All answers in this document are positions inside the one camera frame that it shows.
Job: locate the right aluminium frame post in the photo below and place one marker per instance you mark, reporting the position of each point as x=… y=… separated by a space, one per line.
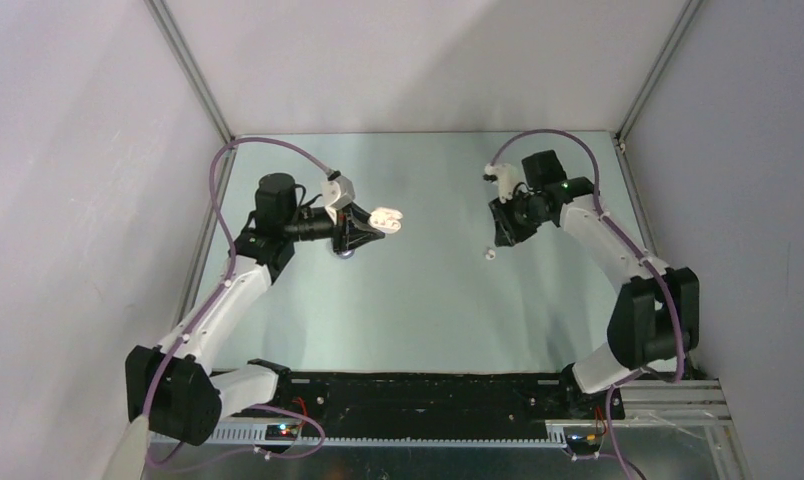
x=658 y=67

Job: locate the left aluminium frame post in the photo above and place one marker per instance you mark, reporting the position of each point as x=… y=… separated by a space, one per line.
x=177 y=43

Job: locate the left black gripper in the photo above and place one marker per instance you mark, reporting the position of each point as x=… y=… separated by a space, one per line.
x=352 y=229

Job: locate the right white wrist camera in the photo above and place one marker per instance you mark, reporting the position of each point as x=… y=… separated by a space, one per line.
x=506 y=177

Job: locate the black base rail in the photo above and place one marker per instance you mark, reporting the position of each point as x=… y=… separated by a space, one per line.
x=448 y=408

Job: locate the circuit board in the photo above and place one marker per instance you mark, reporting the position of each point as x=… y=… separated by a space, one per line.
x=282 y=433
x=583 y=447

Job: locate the aluminium frame post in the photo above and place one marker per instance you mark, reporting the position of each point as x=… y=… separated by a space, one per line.
x=658 y=67
x=177 y=43

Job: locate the white earbud charging case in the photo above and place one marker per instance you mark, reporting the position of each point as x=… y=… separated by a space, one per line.
x=386 y=220

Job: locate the right circuit board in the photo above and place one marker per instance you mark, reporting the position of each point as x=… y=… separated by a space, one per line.
x=583 y=447

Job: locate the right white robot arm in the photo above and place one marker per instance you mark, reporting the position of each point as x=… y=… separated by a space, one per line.
x=656 y=314

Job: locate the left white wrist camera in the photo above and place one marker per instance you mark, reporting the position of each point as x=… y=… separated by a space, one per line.
x=337 y=192

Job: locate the left circuit board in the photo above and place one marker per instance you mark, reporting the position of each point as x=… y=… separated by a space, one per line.
x=282 y=433

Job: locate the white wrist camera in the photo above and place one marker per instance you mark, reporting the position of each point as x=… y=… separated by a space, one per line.
x=506 y=177
x=337 y=192

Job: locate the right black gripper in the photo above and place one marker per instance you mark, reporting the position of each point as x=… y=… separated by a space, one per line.
x=507 y=233

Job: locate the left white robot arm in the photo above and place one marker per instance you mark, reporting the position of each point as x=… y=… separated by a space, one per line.
x=171 y=386

